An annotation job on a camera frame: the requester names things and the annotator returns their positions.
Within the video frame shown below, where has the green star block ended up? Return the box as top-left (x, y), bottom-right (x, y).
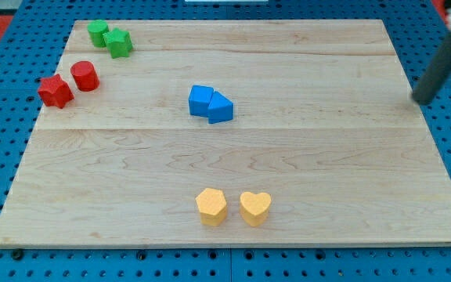
top-left (103, 27), bottom-right (132, 59)

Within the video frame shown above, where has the red star block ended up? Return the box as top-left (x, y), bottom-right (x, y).
top-left (38, 74), bottom-right (74, 109)

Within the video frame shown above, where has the blue triangular prism block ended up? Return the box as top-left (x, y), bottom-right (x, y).
top-left (207, 92), bottom-right (233, 124)

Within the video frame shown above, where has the blue cube block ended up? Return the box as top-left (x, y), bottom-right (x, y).
top-left (188, 85), bottom-right (214, 118)

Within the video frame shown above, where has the yellow hexagon block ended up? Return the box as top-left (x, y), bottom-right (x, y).
top-left (195, 188), bottom-right (228, 226)

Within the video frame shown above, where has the light wooden board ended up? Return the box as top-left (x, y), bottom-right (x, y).
top-left (0, 20), bottom-right (451, 249)

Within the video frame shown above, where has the yellow heart block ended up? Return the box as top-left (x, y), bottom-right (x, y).
top-left (240, 192), bottom-right (272, 227)

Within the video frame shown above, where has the red cylinder block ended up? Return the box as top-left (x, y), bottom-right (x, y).
top-left (70, 61), bottom-right (99, 92)

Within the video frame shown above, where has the green cylinder block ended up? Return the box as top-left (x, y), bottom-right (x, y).
top-left (87, 20), bottom-right (109, 48)

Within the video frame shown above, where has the grey cylindrical pointer rod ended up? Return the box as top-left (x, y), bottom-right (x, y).
top-left (411, 31), bottom-right (451, 106)

